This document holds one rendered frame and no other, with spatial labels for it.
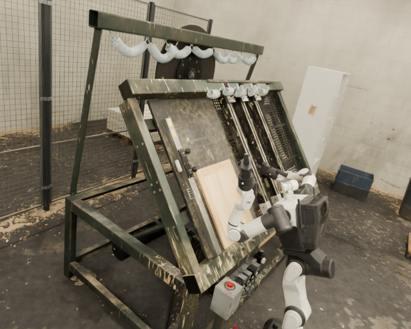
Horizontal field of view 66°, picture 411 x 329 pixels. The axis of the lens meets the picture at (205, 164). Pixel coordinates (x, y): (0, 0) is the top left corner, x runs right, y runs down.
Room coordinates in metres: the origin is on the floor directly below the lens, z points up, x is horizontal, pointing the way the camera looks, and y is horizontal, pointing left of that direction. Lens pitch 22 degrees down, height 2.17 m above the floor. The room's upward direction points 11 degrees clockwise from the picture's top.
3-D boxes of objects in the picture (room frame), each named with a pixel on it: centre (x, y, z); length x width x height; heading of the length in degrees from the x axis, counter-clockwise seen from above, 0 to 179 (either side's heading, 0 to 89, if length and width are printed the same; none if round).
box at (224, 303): (1.40, -0.26, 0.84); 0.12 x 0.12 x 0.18; 57
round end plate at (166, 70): (2.88, 0.29, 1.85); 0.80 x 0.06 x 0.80; 147
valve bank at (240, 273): (1.81, -0.44, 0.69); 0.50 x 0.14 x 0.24; 147
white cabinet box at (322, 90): (5.74, -1.77, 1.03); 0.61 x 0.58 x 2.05; 151
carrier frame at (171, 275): (2.73, -0.11, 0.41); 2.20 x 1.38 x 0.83; 147
